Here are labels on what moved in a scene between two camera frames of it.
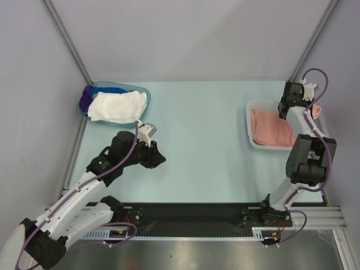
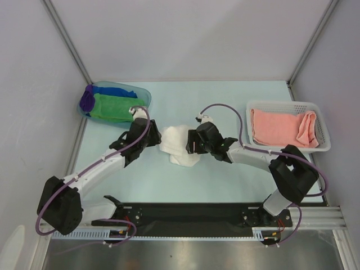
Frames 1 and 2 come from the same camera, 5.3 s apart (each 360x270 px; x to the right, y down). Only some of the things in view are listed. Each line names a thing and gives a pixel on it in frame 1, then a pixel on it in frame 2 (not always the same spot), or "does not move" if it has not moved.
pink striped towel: x=268 y=127 does not move
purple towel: x=85 y=98 does not move
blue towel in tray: x=96 y=89 does not move
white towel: x=117 y=107 → x=175 y=139
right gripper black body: x=288 y=91 → x=192 y=141
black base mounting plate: x=196 y=219 does not move
